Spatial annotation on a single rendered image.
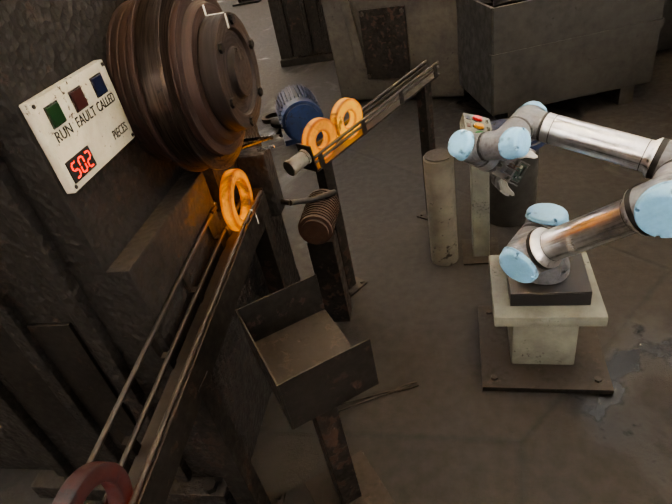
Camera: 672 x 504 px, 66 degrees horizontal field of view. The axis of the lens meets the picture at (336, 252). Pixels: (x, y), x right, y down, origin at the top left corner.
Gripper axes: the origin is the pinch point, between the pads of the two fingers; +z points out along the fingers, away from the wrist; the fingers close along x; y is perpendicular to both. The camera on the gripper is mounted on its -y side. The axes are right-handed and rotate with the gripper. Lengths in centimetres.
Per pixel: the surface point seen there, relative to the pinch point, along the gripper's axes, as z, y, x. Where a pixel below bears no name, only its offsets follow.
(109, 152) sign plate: -108, -20, -34
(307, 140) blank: -34, -60, -24
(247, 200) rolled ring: -60, -39, -44
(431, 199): 22, -44, -26
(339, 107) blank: -24, -66, -9
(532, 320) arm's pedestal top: 7.8, 25.8, -36.1
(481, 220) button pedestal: 45, -33, -25
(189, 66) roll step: -97, -24, -11
